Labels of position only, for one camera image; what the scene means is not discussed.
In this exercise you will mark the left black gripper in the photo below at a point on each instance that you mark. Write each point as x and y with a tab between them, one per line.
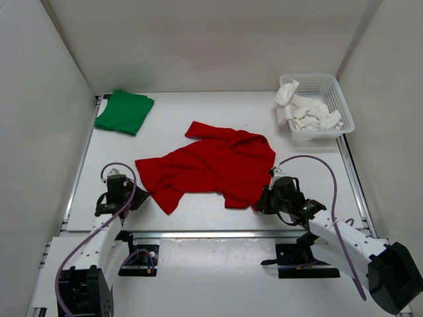
141	195

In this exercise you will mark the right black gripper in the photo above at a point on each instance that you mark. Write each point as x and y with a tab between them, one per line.
263	205

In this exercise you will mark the red t shirt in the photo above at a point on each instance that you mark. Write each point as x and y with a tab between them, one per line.
232	163

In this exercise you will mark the green t shirt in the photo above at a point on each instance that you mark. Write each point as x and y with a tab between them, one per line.
125	113

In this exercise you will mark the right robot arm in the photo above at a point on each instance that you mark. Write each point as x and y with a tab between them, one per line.
387	271

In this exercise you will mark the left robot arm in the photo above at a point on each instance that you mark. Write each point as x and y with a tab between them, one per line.
84	281

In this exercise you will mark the white t shirt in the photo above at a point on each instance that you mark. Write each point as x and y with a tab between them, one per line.
306	114

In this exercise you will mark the white plastic basket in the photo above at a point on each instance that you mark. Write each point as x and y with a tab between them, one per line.
325	88

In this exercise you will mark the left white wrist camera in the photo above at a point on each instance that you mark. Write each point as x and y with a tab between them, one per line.
113	172

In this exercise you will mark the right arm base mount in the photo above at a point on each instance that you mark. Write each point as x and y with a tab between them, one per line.
296	262

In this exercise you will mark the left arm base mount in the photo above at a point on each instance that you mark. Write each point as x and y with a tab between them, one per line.
144	256

